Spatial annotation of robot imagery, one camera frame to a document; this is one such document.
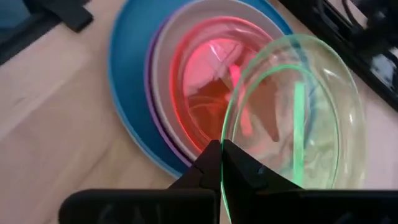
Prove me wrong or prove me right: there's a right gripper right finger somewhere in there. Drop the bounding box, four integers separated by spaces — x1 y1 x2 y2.
221 139 398 224

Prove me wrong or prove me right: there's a purple plastic plate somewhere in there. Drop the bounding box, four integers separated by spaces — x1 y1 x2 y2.
144 12 200 169

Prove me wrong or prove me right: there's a red transparent plastic plate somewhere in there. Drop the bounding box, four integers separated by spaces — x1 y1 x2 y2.
169 16 276 153

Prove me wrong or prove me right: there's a large blue plastic plate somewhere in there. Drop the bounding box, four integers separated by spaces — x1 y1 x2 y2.
107 0 295 180

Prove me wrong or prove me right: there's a white plastic plate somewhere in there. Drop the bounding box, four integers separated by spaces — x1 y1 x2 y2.
151 0 285 161

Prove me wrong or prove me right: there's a green transparent plate with stripe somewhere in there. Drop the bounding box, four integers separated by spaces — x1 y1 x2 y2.
220 33 368 224

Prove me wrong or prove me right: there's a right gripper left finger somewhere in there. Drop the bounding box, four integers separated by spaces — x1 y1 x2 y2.
58 139 221 224

